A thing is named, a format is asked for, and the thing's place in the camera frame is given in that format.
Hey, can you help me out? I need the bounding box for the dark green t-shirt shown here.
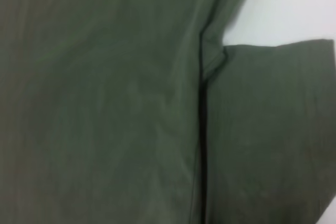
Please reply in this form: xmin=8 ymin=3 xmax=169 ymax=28
xmin=0 ymin=0 xmax=336 ymax=224

